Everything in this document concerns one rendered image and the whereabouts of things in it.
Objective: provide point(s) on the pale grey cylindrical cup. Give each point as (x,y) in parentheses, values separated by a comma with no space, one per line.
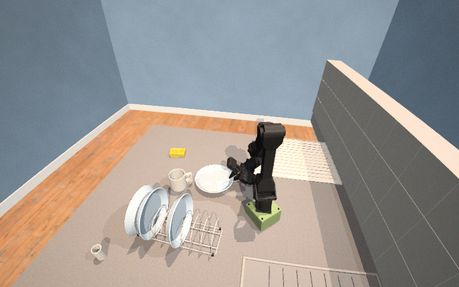
(99,252)

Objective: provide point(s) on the grey tiled splashback panel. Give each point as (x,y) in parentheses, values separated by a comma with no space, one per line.
(402,179)

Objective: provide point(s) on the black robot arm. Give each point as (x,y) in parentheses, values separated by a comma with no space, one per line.
(263,152)

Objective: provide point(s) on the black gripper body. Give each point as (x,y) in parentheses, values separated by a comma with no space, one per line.
(232,164)

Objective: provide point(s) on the yellow sponge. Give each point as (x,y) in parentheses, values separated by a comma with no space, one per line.
(177,152)

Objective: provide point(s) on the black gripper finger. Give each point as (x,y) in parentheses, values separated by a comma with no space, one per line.
(233,173)
(237,177)

